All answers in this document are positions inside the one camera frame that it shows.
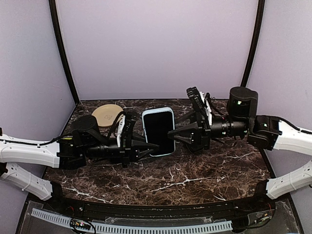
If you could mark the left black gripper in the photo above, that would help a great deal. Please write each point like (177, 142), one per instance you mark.
(136, 146)

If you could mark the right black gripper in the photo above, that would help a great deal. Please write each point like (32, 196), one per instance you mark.
(201, 130)

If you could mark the silver smartphone black screen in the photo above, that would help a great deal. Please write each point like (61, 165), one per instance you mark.
(158, 131)

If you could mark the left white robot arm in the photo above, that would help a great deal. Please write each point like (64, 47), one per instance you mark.
(69, 152)

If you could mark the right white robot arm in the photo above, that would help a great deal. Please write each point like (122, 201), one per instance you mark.
(261, 131)

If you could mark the beige round plate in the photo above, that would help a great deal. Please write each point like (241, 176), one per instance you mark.
(106, 114)

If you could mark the small circuit board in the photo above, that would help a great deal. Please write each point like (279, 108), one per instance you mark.
(79, 224)

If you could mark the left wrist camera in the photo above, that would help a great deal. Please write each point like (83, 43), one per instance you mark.
(125, 127)

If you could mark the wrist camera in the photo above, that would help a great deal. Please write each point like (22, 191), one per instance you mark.
(125, 127)
(198, 102)

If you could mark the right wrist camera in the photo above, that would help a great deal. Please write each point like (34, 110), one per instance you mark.
(198, 102)

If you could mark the white slotted cable duct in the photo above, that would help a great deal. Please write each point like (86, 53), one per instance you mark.
(103, 228)

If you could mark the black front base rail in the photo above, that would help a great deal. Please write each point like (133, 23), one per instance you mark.
(233, 209)

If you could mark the right black frame post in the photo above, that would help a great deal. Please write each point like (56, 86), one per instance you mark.
(254, 43)

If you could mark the black frame post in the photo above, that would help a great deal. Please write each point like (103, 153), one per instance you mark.
(61, 50)
(254, 43)

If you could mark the left black frame post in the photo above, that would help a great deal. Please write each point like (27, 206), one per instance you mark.
(61, 50)

